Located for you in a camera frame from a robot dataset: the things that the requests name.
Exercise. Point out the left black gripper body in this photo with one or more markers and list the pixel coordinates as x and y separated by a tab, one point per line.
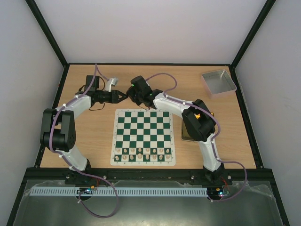
104	99

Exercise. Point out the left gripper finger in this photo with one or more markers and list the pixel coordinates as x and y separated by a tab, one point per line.
120	99
121	94

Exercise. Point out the gold tin with dark pieces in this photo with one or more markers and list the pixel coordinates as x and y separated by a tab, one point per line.
184	131

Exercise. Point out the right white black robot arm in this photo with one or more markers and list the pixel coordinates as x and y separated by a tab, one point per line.
182	108

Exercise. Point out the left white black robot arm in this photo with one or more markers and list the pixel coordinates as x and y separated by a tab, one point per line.
58	130

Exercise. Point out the green white chess board mat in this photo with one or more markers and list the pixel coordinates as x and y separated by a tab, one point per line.
138	128

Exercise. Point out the silver tin lid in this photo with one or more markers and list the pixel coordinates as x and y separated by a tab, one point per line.
218	83

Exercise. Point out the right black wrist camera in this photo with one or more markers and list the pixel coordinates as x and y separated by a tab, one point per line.
139	84

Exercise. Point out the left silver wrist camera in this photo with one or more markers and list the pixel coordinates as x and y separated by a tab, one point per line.
112	82

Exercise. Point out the grey slotted cable duct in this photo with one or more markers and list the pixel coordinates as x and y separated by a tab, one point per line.
121	192

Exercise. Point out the black mounting rail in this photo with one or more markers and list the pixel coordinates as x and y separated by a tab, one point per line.
191	176

